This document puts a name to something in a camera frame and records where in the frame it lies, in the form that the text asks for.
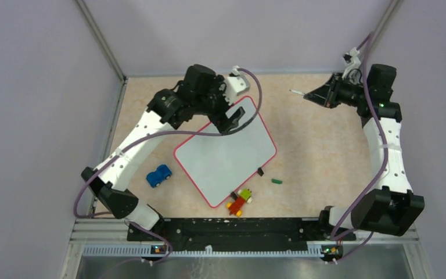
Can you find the green white marker pen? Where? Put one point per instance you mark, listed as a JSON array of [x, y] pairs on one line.
[[297, 92]]

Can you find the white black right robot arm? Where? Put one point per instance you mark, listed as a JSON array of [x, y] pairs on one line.
[[387, 205]]

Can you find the black whiteboard foot clip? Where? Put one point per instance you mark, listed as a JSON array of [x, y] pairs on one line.
[[234, 196], [260, 172]]

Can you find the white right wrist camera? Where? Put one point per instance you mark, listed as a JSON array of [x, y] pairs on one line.
[[351, 61]]

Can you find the red yellow toy brick car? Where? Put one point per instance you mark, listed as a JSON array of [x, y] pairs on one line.
[[235, 207]]

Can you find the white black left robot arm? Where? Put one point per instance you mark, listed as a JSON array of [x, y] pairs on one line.
[[201, 92]]

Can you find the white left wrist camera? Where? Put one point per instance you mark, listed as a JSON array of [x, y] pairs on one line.
[[236, 84]]

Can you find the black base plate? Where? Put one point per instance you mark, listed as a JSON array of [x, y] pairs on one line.
[[244, 234]]

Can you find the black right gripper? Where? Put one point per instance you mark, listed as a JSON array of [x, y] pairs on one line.
[[326, 95]]

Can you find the green marker cap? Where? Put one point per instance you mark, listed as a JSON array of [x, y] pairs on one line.
[[276, 181]]

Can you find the pink-framed whiteboard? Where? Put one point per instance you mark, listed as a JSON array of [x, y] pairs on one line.
[[218, 166]]

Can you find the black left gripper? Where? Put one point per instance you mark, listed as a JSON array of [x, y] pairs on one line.
[[220, 120]]

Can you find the blue toy car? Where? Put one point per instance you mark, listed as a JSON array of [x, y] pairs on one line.
[[162, 173]]

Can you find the aluminium frame rail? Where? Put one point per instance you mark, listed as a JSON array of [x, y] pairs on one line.
[[109, 248]]

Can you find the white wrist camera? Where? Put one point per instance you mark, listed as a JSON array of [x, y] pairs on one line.
[[351, 61], [236, 84]]

